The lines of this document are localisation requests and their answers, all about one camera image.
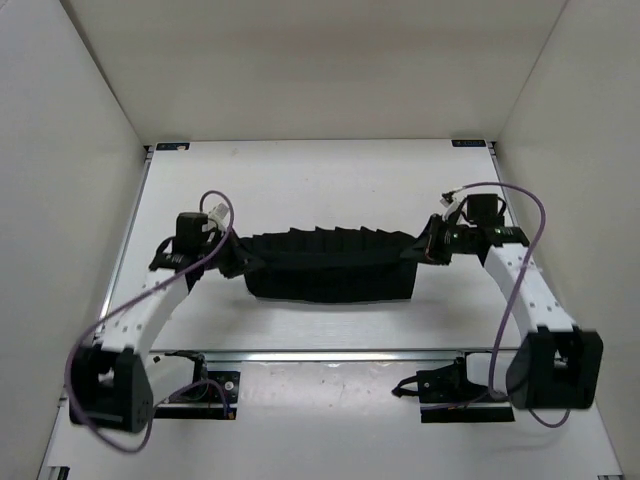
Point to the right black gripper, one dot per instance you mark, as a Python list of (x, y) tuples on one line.
[(432, 249)]

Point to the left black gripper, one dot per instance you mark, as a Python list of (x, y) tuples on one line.
[(243, 258)]

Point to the black pleated skirt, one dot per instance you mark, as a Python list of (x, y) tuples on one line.
[(330, 266)]

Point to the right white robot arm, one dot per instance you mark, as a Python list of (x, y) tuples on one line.
[(541, 359)]

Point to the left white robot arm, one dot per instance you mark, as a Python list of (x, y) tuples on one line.
[(112, 378)]

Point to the left blue corner label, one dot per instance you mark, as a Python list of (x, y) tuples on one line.
[(172, 146)]

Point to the aluminium table frame rail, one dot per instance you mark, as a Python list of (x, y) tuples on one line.
[(392, 185)]

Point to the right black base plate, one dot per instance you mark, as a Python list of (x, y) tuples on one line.
[(447, 397)]

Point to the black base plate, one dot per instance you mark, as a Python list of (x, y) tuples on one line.
[(210, 395), (447, 397)]

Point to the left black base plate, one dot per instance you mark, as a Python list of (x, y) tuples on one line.
[(210, 395)]

